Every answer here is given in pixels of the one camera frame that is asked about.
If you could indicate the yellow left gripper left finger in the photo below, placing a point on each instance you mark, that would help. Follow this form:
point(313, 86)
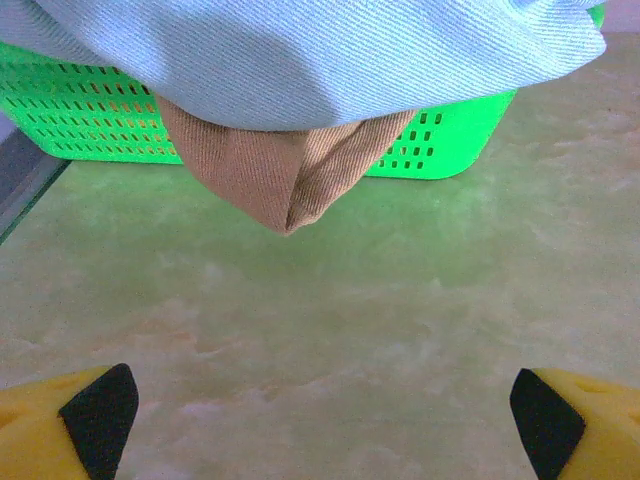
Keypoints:
point(45, 430)

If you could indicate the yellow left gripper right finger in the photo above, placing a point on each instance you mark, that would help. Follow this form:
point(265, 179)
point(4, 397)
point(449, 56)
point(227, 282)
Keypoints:
point(595, 430)

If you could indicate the beige trousers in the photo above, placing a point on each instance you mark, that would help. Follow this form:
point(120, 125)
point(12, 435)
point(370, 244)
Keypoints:
point(240, 170)

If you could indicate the light blue trousers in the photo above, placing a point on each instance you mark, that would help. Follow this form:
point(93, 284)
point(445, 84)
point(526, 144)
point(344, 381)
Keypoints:
point(300, 50)

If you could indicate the green plastic basket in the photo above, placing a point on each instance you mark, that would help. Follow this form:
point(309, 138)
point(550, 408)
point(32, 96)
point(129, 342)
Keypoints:
point(450, 145)

